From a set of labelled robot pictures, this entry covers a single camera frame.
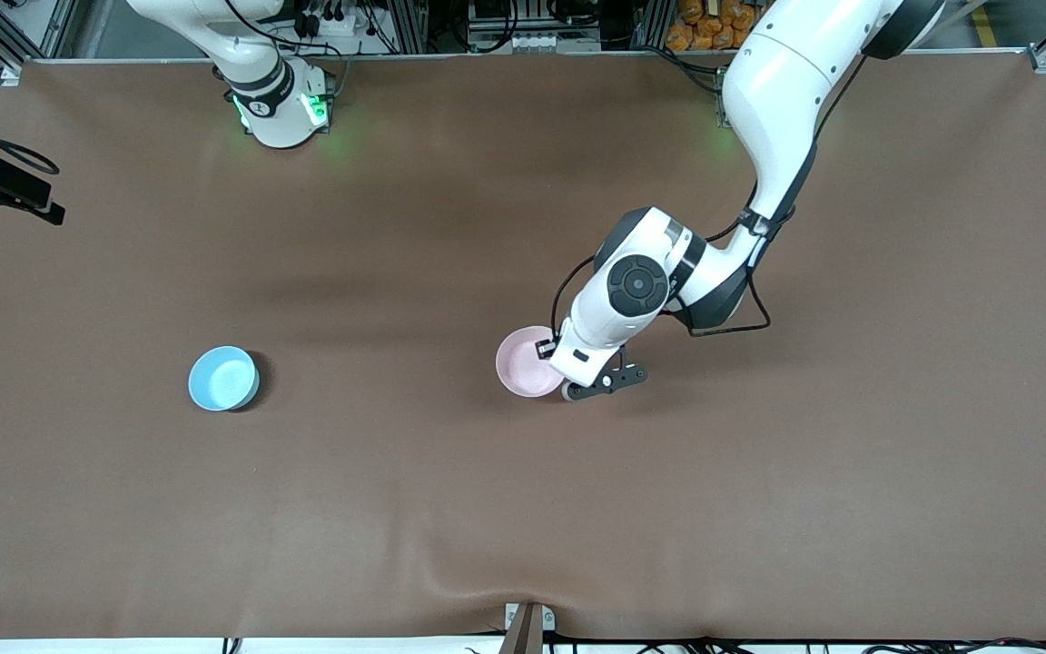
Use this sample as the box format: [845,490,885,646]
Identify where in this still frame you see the light blue plastic bowl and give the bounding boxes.
[188,345,262,412]

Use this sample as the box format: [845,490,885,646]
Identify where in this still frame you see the brown table cover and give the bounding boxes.
[0,53,1046,642]

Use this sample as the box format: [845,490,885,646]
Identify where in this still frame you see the pink plastic bowl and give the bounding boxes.
[495,326,569,399]

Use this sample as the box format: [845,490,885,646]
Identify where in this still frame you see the metal table edge bracket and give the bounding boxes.
[503,602,558,654]

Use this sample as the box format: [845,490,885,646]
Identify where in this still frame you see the white terminal block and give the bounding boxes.
[508,32,602,52]

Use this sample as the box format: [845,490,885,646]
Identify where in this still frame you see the orange packets pile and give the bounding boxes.
[666,0,778,52]

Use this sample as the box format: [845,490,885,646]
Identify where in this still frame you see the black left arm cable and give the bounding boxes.
[555,177,772,337]

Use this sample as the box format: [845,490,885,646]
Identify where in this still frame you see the white power strip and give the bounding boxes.
[291,0,380,39]

